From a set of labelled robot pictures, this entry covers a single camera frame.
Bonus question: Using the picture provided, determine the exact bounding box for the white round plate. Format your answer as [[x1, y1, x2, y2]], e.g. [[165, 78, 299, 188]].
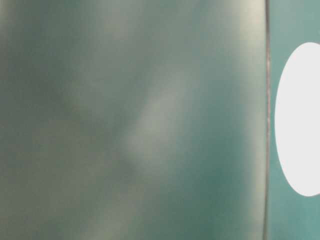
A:
[[274, 42, 320, 197]]

